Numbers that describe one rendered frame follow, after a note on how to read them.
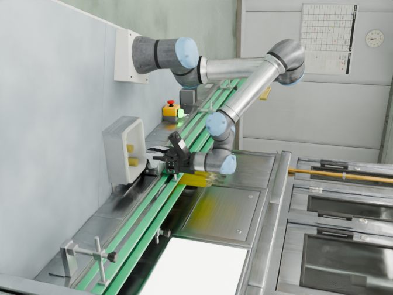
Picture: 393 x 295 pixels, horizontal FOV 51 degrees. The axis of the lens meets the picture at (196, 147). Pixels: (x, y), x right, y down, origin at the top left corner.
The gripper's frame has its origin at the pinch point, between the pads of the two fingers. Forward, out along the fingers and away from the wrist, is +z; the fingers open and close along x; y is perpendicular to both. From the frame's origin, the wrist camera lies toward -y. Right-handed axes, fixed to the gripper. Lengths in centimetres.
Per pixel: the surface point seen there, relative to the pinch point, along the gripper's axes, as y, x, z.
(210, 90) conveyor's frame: 10, 106, 2
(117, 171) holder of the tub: 4.5, -10.4, 8.8
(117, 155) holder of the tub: -2.2, -10.2, 7.9
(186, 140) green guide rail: 9.4, 31.5, -5.9
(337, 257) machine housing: 39, 1, -76
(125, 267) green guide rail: 23.8, -39.6, -6.2
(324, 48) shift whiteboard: 97, 603, -66
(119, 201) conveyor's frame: 15.4, -14.5, 7.3
